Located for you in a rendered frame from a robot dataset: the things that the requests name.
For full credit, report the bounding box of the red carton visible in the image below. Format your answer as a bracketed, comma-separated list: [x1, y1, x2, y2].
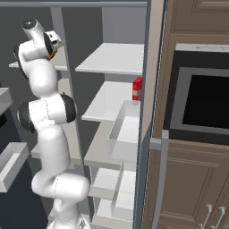
[131, 76, 143, 102]

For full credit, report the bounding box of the large grey door bin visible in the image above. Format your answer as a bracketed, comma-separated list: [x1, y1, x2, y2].
[0, 141, 30, 193]

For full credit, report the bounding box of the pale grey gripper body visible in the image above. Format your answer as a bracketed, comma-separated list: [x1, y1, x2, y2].
[48, 38, 65, 53]

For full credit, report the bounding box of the brown wall cupboard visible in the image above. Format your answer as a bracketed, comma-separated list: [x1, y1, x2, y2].
[164, 0, 229, 45]

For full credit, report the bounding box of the white crisper drawer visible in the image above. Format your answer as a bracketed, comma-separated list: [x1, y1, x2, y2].
[88, 165, 137, 224]

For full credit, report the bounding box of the built-in black oven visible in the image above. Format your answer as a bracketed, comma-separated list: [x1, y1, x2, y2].
[165, 42, 229, 147]

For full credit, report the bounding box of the fridge door with tan face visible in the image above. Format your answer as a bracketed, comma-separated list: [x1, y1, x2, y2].
[132, 0, 170, 229]

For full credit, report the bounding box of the white freezer shelf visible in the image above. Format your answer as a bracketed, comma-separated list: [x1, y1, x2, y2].
[30, 121, 82, 165]
[8, 48, 69, 72]

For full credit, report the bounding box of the grey side-by-side fridge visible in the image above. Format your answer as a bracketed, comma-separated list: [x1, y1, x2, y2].
[0, 0, 150, 229]

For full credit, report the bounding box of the dark freezer door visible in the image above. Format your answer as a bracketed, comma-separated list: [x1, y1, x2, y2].
[0, 84, 48, 229]

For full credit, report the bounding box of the brown cupboard door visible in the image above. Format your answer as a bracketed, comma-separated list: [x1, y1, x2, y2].
[142, 138, 229, 229]

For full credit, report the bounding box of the small grey door bin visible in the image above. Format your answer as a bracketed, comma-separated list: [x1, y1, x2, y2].
[0, 87, 13, 116]

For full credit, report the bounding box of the silver cupboard handle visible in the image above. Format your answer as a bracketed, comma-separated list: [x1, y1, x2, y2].
[199, 203, 214, 229]
[213, 206, 226, 229]

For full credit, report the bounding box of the grey fridge door handle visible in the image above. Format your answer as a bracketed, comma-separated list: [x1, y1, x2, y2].
[149, 129, 170, 229]

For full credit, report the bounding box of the white fridge shelf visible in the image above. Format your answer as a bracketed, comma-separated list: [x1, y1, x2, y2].
[81, 81, 141, 123]
[83, 120, 141, 171]
[74, 42, 145, 77]

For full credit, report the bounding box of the clear fridge drawer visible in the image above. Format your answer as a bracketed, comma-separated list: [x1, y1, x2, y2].
[106, 99, 141, 164]

